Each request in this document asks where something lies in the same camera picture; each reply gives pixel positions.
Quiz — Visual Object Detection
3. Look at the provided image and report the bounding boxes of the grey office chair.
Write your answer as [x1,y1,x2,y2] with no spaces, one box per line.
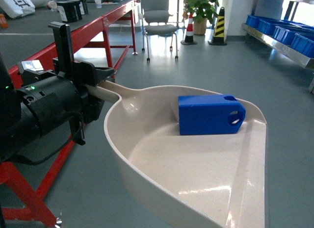
[140,0,178,62]

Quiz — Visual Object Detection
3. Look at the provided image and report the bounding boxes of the black white carton front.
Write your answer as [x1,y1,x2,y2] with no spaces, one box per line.
[57,1,78,23]

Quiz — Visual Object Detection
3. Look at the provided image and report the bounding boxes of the red frame work table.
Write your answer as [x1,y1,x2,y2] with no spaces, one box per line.
[0,0,139,227]

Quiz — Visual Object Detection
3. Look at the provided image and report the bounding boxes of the yellow black traffic cone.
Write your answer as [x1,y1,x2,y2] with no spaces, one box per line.
[208,7,227,46]

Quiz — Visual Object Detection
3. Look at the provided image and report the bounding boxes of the red white traffic cone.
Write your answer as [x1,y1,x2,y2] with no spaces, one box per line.
[181,12,197,45]

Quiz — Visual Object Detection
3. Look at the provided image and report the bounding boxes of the beige plastic dustpan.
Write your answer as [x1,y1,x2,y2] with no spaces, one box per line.
[87,81,269,228]

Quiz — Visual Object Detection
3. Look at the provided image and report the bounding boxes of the orange can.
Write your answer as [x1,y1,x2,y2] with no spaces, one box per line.
[0,14,9,28]

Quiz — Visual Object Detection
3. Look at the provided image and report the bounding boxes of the black white carton rear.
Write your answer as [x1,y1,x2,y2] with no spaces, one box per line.
[77,0,88,15]

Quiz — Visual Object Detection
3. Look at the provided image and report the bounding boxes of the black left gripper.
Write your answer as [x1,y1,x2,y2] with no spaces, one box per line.
[16,60,115,145]

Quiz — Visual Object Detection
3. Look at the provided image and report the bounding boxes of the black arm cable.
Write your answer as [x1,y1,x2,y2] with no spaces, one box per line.
[12,111,85,166]

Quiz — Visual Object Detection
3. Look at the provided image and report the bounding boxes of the steel shelf rack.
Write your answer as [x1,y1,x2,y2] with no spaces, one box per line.
[242,0,314,69]

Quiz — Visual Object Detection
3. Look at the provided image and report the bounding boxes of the black white carton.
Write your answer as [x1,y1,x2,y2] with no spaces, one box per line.
[57,1,78,23]
[77,0,88,15]

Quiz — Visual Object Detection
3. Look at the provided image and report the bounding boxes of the green potted plant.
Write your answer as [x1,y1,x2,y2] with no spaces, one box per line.
[183,0,219,35]

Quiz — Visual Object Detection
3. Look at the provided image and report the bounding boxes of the blue plastic block part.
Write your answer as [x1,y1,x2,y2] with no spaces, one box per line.
[178,94,246,135]

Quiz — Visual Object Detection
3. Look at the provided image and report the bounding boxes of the blue bin on shelf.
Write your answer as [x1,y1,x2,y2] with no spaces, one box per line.
[290,33,314,58]
[273,25,314,46]

